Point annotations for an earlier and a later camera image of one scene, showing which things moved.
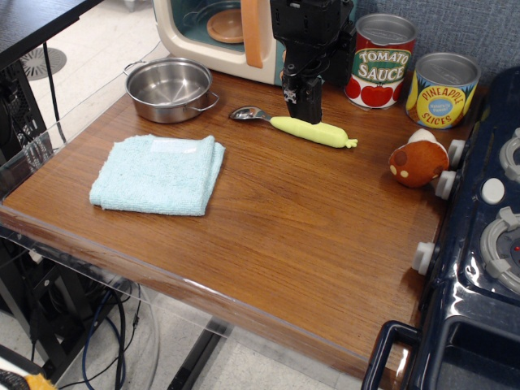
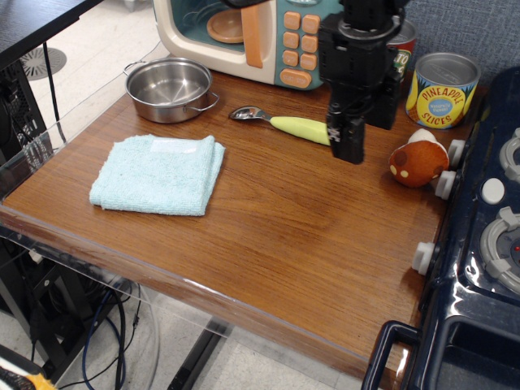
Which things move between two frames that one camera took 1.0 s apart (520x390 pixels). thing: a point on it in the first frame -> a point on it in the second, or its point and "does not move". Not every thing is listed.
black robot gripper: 319,37 -> 353,69
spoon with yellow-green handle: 319,132 does not move
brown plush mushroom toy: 420,161 does not move
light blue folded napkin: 147,173 does not move
